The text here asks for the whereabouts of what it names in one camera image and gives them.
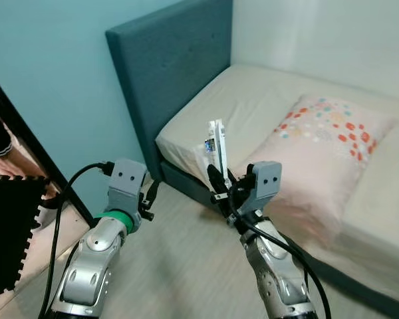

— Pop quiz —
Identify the white tube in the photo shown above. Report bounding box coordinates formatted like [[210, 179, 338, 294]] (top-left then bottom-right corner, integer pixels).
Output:
[[194, 120, 229, 187]]

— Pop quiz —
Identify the mattress with cream sheet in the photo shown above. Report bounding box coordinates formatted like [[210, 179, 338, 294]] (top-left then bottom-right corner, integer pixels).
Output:
[[156, 63, 399, 306]]

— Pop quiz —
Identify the pink pillow with coloured dots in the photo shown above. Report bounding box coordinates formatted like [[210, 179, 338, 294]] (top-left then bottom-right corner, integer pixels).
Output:
[[236, 95, 398, 250]]

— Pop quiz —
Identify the blue-grey padded headboard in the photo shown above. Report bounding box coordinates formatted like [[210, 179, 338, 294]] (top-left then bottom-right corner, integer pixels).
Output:
[[106, 0, 233, 180]]

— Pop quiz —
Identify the black foam puzzle mat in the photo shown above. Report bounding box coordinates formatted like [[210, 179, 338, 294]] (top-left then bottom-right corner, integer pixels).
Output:
[[0, 174, 51, 300]]

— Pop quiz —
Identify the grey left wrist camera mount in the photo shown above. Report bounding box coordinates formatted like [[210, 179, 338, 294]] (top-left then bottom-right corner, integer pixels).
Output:
[[108, 158, 148, 215]]

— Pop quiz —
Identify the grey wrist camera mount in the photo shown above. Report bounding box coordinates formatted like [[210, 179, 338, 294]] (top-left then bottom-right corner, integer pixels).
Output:
[[243, 161, 283, 215], [108, 158, 148, 215]]

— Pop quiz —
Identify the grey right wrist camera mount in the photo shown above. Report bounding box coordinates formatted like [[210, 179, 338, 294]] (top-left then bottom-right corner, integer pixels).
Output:
[[243, 161, 283, 215]]

